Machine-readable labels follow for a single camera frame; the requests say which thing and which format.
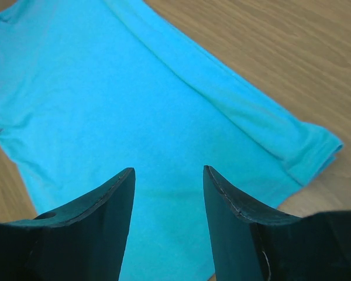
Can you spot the turquoise t-shirt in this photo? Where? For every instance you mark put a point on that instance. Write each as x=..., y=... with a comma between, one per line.
x=88, y=88

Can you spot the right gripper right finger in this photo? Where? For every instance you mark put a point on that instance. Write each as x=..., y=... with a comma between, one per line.
x=252, y=241

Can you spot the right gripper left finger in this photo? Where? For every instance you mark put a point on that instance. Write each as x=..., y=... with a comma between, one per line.
x=84, y=239

